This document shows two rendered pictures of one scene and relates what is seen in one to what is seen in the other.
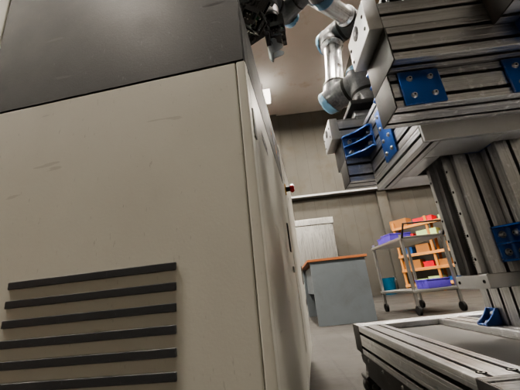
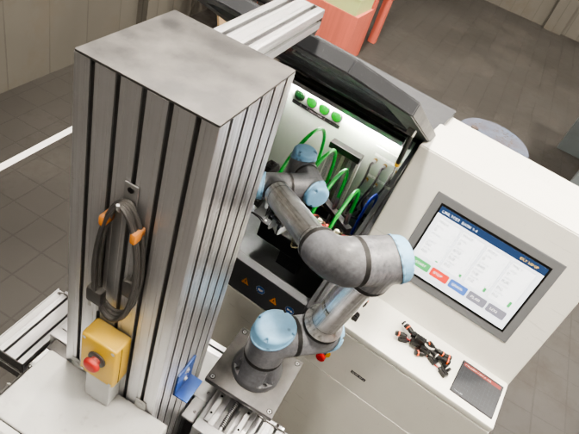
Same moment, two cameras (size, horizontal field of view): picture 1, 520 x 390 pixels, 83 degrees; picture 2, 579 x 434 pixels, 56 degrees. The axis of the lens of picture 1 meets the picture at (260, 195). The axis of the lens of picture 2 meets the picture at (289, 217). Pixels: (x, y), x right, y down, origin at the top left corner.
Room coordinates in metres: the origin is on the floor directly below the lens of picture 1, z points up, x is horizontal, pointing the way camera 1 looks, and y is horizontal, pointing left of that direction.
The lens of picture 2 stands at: (1.17, -1.45, 2.44)
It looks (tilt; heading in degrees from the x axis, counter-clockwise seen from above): 40 degrees down; 100
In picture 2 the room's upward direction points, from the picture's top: 21 degrees clockwise
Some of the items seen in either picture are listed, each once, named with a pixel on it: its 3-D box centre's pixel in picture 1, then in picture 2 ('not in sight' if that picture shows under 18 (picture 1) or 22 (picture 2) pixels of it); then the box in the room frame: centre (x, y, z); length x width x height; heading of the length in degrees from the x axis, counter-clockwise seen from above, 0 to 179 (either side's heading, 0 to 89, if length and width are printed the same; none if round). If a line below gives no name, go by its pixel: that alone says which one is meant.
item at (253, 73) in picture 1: (261, 123); (237, 269); (0.79, -0.03, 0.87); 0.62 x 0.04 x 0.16; 172
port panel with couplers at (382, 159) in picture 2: not in sight; (374, 184); (1.10, 0.43, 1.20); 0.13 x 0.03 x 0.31; 172
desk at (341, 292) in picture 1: (332, 289); not in sight; (3.89, -0.78, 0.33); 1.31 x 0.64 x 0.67; 178
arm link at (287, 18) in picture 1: (287, 11); (306, 186); (0.95, -0.20, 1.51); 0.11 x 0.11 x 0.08; 43
